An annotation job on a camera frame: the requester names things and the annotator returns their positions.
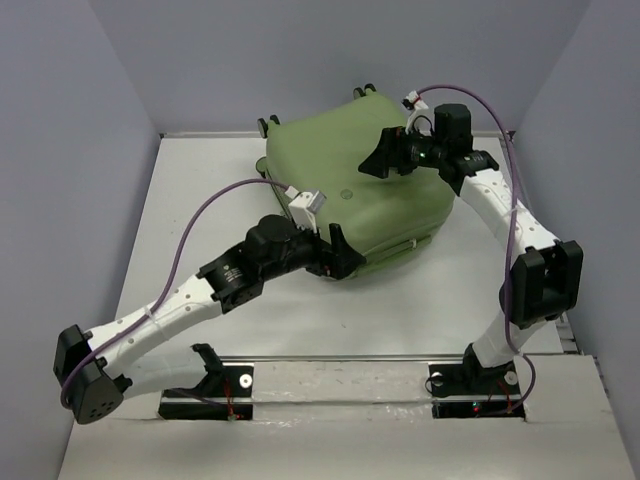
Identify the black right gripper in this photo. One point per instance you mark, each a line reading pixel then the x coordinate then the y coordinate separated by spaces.
pixel 390 152

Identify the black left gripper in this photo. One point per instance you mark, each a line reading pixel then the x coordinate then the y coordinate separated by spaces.
pixel 337 259

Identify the green hard-shell suitcase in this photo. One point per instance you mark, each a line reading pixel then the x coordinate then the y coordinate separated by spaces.
pixel 387 221

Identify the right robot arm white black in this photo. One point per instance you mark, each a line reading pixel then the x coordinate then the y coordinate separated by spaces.
pixel 510 260

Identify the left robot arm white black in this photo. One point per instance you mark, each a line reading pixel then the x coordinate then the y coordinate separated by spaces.
pixel 99 368

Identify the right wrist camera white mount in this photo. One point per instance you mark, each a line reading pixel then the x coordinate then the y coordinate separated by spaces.
pixel 416 107

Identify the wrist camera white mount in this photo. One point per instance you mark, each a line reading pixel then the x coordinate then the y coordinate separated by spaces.
pixel 303 207
pixel 416 107

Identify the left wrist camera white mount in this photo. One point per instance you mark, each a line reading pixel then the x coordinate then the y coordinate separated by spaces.
pixel 303 207

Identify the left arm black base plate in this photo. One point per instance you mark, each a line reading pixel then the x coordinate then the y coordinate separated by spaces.
pixel 225 397

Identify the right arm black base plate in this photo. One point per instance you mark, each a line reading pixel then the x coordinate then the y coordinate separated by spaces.
pixel 494 395

